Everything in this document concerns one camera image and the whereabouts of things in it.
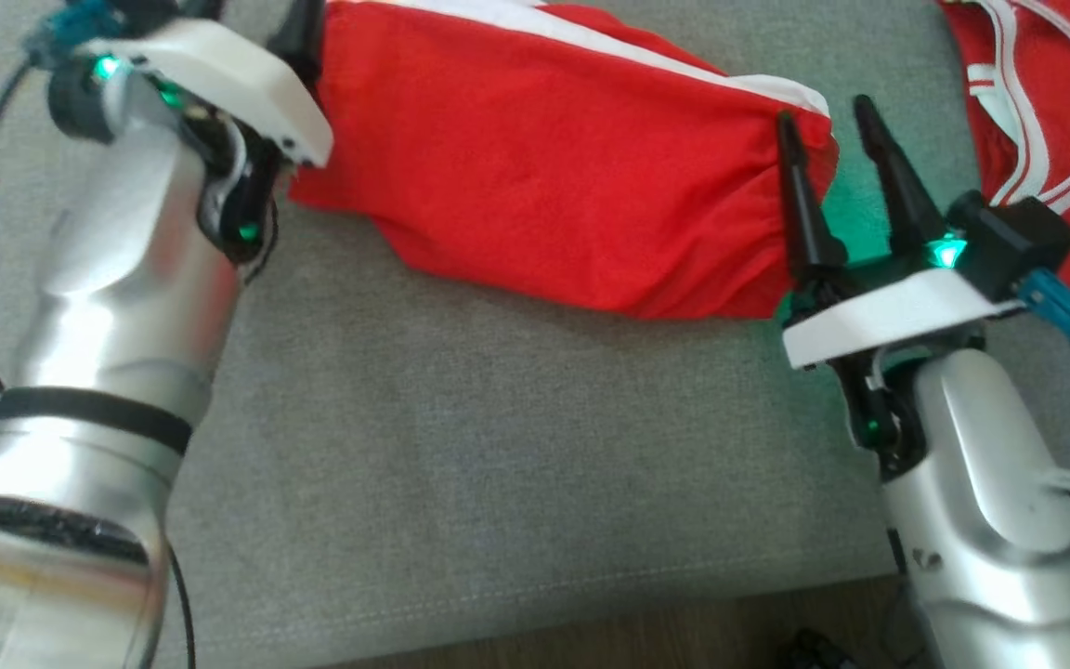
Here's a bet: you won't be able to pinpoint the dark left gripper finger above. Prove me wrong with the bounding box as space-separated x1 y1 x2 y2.
266 0 327 85

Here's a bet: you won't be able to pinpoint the right blue-plug black cable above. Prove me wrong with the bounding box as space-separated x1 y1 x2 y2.
1018 269 1070 456

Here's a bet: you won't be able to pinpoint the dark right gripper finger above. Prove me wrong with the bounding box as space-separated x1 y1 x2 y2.
853 93 949 256
775 110 850 289

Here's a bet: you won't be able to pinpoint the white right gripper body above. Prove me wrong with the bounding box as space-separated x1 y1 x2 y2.
781 265 1026 479

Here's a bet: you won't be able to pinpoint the red white-sleeved jersey shirt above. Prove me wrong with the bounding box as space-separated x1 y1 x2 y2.
936 0 1070 291

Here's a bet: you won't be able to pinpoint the red white-striped shorts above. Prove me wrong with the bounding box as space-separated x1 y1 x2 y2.
286 0 841 321

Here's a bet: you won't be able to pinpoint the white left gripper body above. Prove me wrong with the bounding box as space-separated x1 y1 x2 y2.
80 19 334 266

